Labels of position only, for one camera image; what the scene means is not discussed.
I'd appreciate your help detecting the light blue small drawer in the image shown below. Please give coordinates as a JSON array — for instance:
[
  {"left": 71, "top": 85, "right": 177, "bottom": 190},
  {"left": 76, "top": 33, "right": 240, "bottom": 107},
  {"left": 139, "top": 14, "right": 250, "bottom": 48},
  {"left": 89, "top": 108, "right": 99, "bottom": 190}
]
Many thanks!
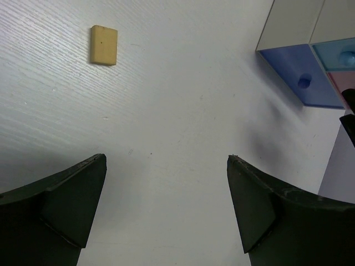
[{"left": 312, "top": 38, "right": 354, "bottom": 71}]

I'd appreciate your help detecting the tan eraser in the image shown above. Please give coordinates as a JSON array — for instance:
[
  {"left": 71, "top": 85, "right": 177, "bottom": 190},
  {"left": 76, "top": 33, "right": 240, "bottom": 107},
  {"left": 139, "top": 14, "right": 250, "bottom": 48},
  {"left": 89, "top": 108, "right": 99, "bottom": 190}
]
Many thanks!
[{"left": 89, "top": 25, "right": 118, "bottom": 66}]

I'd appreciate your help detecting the white drawer cabinet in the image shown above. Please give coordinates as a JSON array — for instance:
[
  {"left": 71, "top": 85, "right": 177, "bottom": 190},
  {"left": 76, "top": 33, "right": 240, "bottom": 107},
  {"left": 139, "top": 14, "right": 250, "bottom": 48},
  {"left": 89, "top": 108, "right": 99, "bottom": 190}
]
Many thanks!
[{"left": 256, "top": 0, "right": 354, "bottom": 51}]

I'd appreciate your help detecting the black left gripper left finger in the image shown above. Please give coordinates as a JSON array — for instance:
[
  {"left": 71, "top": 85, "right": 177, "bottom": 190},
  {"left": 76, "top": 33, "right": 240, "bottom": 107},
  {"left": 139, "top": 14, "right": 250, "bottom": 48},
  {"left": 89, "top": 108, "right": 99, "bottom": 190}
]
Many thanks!
[{"left": 1, "top": 154, "right": 107, "bottom": 265}]

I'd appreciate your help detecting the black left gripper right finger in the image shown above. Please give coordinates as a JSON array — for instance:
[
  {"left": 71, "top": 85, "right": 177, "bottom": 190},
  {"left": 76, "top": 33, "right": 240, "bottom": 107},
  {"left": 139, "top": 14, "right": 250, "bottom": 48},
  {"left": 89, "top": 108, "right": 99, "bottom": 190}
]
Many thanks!
[{"left": 227, "top": 155, "right": 354, "bottom": 265}]

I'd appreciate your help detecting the pink drawer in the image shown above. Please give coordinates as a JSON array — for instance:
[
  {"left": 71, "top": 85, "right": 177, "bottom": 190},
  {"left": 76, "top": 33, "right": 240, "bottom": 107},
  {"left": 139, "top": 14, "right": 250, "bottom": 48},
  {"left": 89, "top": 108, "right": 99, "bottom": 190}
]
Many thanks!
[{"left": 327, "top": 71, "right": 355, "bottom": 110}]

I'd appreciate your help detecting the blue wide drawer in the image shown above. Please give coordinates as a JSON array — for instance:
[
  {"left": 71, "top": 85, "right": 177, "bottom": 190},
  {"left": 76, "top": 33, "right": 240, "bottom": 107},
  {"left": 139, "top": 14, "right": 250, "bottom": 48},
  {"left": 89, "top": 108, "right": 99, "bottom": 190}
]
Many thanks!
[{"left": 259, "top": 44, "right": 344, "bottom": 109}]

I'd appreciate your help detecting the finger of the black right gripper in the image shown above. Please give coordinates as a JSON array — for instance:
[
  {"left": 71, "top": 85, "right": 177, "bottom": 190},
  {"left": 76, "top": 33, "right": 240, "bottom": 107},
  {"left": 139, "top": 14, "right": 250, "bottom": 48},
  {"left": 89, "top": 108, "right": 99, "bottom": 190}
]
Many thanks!
[{"left": 339, "top": 88, "right": 355, "bottom": 146}]

